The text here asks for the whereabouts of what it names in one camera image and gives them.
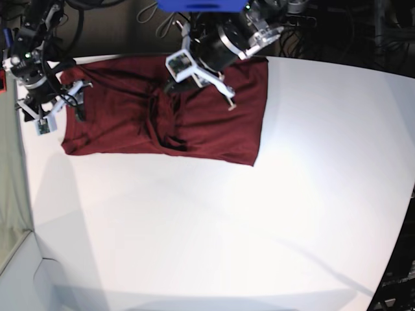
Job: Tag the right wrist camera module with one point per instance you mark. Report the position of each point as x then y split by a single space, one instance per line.
45 125

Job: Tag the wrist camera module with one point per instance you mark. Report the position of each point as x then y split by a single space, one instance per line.
181 65
45 125

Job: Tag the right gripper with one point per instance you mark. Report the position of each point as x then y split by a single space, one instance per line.
41 100

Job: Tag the blue bottle left edge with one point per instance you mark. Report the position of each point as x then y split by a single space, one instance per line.
9 37

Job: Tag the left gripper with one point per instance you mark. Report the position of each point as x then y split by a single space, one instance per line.
213 45

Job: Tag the blue box at top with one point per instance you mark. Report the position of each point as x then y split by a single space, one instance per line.
201 5

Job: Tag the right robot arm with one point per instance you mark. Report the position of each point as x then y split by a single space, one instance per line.
34 60

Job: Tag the black power strip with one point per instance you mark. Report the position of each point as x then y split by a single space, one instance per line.
300 21

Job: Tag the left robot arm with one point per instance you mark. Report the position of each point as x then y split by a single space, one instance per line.
258 24

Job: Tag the red black device left edge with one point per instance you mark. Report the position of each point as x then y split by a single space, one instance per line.
2 82

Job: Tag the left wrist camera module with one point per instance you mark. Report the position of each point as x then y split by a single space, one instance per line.
181 65

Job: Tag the dark red t-shirt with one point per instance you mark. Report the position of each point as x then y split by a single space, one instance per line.
128 112

